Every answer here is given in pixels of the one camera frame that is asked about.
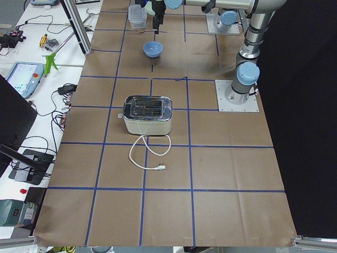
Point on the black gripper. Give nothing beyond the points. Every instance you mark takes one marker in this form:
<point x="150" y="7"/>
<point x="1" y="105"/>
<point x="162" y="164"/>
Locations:
<point x="158" y="8"/>

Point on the blue bowl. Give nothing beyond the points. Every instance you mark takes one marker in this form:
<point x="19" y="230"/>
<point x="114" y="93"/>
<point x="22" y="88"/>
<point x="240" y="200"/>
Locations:
<point x="153" y="49"/>

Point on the green bowl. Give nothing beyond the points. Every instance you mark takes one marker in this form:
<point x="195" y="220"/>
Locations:
<point x="148" y="7"/>

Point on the clear plastic lidded container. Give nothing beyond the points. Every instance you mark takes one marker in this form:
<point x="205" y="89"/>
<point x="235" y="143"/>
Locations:
<point x="137" y="16"/>

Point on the cream chrome toaster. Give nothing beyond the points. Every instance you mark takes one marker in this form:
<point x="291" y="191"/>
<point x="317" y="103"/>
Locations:
<point x="147" y="115"/>

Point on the black power adapter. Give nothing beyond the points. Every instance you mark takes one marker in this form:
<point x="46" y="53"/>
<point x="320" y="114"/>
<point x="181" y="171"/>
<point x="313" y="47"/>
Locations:
<point x="66" y="89"/>

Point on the green plastic clamp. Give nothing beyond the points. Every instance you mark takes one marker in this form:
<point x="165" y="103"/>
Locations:
<point x="50" y="61"/>

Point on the yellow small tool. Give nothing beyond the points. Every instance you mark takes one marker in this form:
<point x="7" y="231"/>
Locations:
<point x="43" y="40"/>

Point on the teach pendant tablet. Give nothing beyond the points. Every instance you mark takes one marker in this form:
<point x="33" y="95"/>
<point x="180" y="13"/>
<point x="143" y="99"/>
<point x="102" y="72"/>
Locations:
<point x="25" y="76"/>

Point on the black monitor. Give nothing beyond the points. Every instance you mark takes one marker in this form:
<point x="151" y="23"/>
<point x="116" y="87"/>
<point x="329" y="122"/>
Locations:
<point x="17" y="116"/>

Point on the black monitor stand base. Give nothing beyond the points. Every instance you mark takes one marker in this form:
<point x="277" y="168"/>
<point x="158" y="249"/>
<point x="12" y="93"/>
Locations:
<point x="31" y="166"/>

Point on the green electrical box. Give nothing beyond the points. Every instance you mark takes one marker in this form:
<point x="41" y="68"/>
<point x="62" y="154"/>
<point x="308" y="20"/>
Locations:
<point x="17" y="213"/>

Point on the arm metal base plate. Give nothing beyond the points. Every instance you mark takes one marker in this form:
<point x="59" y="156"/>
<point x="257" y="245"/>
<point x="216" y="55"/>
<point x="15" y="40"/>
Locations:
<point x="233" y="30"/>
<point x="230" y="101"/>

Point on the aluminium frame post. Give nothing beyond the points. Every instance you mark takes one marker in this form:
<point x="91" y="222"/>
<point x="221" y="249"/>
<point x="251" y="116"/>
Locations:
<point x="74" y="18"/>

